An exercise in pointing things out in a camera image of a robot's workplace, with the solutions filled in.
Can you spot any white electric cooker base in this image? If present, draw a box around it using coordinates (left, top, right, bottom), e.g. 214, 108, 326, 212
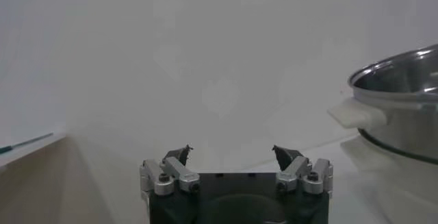
342, 132, 438, 212

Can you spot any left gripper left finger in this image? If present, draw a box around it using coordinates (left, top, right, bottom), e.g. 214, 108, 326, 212
139, 145, 201, 197

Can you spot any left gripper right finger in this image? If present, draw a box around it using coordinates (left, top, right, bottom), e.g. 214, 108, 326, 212
272, 145, 335, 195

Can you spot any stainless steel steamer pot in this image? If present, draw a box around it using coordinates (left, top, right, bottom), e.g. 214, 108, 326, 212
326, 43, 438, 165

